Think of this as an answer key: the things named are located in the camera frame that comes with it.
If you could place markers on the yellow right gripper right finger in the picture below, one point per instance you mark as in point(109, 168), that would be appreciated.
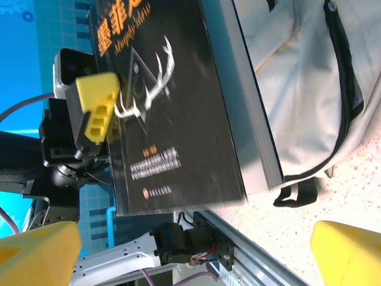
point(351, 256)

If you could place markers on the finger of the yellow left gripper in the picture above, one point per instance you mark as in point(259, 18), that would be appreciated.
point(95, 98)
point(114, 132)

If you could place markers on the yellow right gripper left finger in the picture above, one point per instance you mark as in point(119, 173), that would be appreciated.
point(35, 256)

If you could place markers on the black book with orange title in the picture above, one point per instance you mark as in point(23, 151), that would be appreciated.
point(178, 119)

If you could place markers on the cream canvas backpack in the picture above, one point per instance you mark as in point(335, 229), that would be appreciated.
point(312, 89)

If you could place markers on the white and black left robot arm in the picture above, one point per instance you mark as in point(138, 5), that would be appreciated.
point(18, 149)

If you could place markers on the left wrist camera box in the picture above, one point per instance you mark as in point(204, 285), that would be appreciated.
point(67, 68)

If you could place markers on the aluminium mounting rail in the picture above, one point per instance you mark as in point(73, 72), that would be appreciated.
point(262, 259)

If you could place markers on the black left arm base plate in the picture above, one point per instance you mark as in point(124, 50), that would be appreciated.
point(223, 241)

